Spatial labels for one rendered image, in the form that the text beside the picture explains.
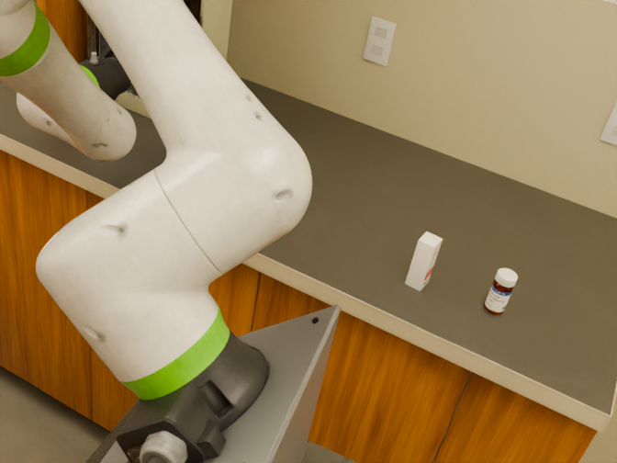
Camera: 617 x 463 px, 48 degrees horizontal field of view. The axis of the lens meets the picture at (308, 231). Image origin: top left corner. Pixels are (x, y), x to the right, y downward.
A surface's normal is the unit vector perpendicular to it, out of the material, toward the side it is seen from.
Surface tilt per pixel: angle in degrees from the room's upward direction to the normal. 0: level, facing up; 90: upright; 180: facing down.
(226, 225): 75
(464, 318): 0
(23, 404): 0
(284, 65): 90
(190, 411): 39
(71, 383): 90
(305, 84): 90
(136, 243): 58
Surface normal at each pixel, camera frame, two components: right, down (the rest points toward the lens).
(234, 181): 0.00, -0.07
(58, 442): 0.16, -0.81
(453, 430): -0.46, 0.44
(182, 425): 0.73, -0.48
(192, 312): 0.73, -0.22
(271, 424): -0.51, -0.80
